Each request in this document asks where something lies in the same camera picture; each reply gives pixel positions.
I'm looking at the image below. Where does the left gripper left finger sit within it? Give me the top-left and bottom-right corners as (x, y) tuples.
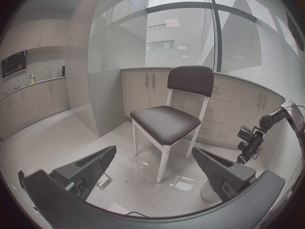
(49, 145), (117, 201)

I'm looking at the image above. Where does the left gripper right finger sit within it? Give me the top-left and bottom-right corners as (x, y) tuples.
(192, 147), (257, 201)

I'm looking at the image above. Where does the white trash bin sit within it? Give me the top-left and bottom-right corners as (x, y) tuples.
(201, 179), (223, 203)

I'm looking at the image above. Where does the grey padded white-framed chair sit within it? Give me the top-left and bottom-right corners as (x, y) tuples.
(130, 65), (215, 184)

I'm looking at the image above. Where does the beige kitchen base cabinet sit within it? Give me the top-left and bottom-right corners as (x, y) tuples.
(0, 76), (72, 140)

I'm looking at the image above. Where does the window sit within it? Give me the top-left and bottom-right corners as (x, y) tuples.
(143, 0), (299, 97)

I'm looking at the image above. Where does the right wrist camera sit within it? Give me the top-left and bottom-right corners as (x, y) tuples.
(237, 125), (254, 141)

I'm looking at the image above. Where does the black cable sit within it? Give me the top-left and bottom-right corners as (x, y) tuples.
(124, 211), (150, 218)

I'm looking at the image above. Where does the beige kitchen wall cabinet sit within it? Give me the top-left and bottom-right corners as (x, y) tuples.
(0, 18), (90, 57)

